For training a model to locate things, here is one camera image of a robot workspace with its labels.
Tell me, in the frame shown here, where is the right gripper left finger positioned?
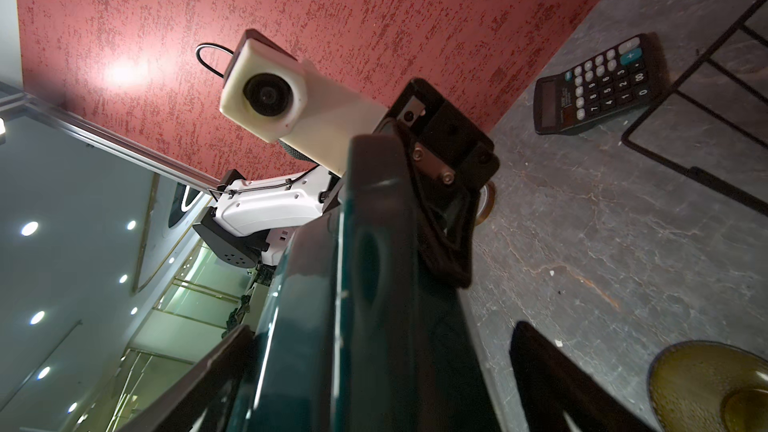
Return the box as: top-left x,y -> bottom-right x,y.
121,325 -> 254,431

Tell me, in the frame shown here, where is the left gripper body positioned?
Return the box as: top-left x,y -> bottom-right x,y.
374,78 -> 500,192

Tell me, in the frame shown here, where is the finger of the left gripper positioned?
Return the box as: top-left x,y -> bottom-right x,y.
398,125 -> 480,288

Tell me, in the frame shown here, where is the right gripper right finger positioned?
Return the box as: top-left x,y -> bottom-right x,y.
509,321 -> 650,431

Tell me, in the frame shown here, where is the white cup teal outside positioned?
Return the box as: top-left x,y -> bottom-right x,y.
227,135 -> 500,431

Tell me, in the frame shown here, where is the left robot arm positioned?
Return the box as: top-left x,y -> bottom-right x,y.
195,79 -> 499,288

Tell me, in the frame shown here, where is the olive green glass cup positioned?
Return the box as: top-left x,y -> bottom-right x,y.
647,340 -> 767,431

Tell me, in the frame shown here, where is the black calculator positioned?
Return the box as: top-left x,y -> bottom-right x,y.
533,33 -> 667,136

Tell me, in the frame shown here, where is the black wire dish rack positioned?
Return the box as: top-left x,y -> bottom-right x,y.
621,0 -> 767,216

